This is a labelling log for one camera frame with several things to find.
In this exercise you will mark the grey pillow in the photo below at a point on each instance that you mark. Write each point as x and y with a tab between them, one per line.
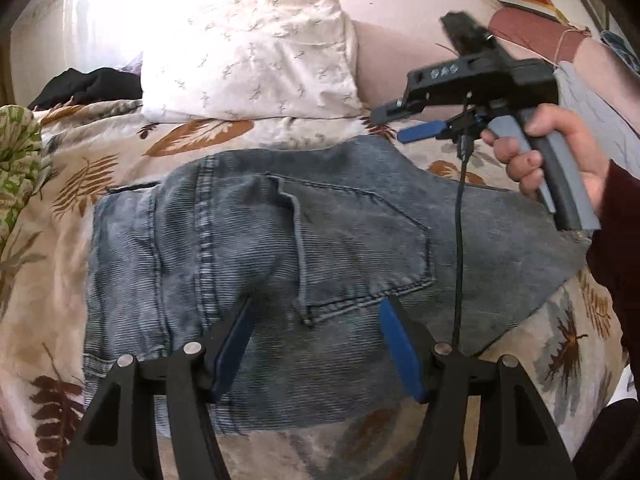
595	110

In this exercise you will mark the maroon cushion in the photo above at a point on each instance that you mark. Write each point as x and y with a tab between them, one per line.
535	35

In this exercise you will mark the white leaf print pillow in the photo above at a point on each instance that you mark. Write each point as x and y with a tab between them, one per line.
250	55

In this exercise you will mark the person's right hand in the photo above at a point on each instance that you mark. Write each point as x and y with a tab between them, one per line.
565	145

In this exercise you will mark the pink round cushion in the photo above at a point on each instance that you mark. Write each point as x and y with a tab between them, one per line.
385	60

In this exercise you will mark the blue denim pants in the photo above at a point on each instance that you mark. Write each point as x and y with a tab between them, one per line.
300	260

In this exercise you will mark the black cloth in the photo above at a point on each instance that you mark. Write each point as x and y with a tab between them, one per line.
87	87

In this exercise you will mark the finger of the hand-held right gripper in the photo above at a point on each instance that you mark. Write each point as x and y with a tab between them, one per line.
395	110
420	133

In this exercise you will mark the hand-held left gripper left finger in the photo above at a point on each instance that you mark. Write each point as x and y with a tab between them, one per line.
231	352

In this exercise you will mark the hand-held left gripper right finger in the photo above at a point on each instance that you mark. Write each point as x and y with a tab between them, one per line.
400	352

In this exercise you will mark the person's right forearm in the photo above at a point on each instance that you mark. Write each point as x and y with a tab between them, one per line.
617	260

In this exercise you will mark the stack of coloured books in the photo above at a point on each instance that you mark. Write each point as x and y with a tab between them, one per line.
530	0

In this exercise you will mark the green patterned cloth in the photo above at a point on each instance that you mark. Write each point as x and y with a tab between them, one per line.
17	160

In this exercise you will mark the leaf printed blanket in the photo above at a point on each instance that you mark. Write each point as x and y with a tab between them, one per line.
60	270

